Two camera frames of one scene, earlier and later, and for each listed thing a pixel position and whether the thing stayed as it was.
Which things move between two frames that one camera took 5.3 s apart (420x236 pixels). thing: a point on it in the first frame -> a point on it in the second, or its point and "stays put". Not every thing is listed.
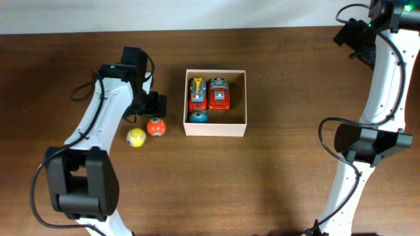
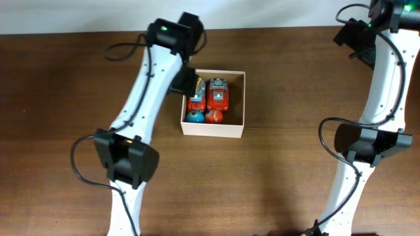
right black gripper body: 358,36 stays put
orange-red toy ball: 156,126 -> 214,116
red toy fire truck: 219,96 stays put
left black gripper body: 151,105 -> 187,84
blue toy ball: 198,116 stays put
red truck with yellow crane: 197,98 stays put
